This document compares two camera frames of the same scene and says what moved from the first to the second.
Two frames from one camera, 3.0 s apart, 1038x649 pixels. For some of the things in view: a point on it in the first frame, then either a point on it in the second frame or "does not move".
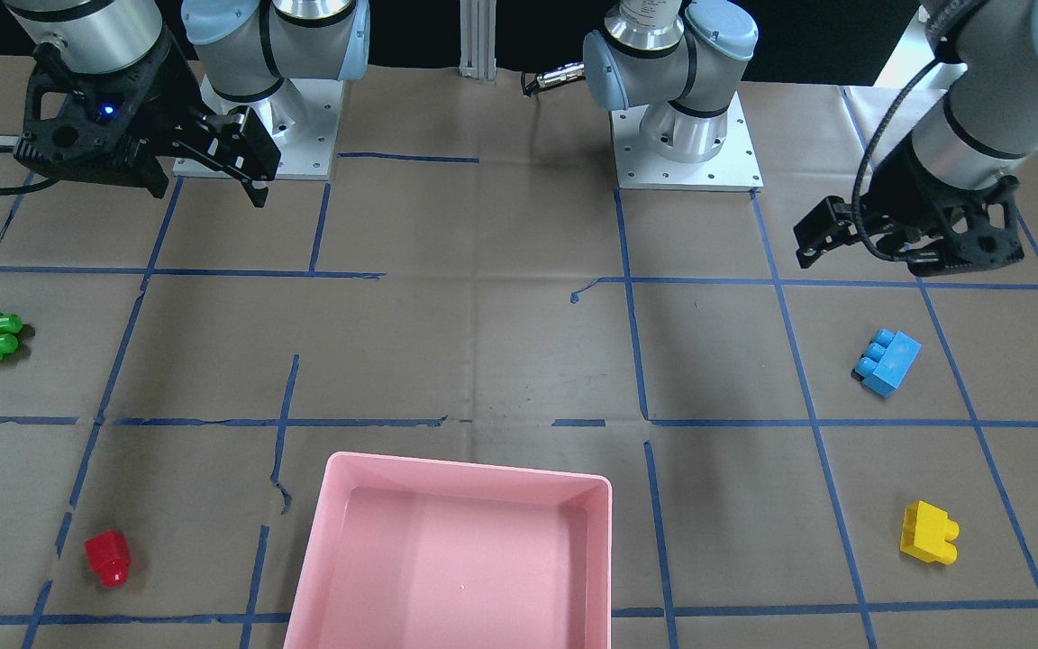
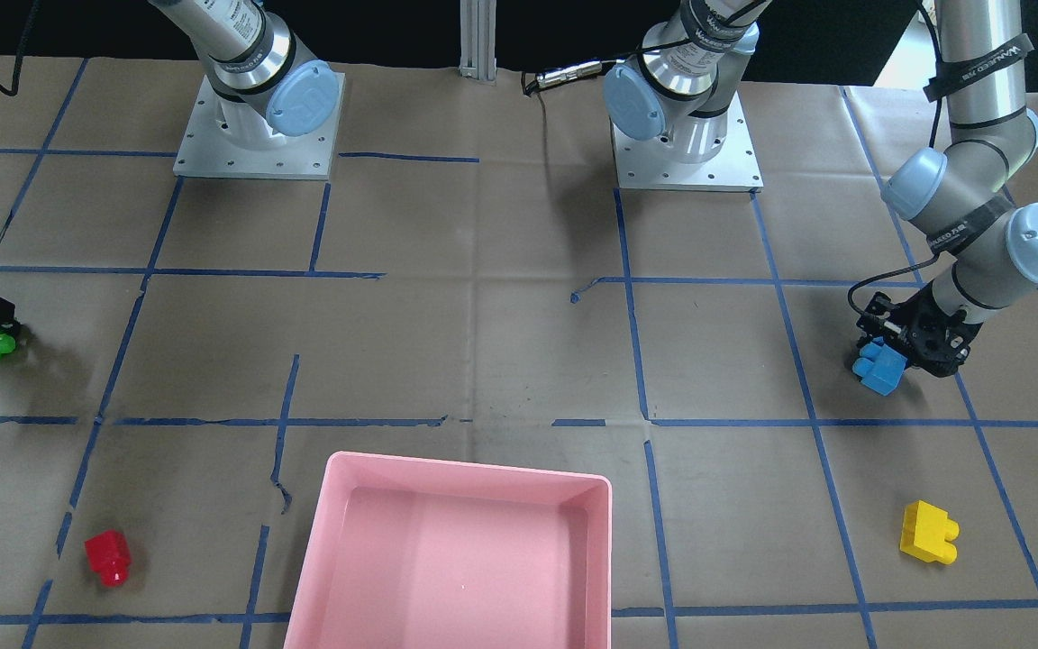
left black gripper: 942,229 → 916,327
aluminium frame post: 478,38 does not move
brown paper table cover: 141,394 does not move
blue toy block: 887,360 does not move
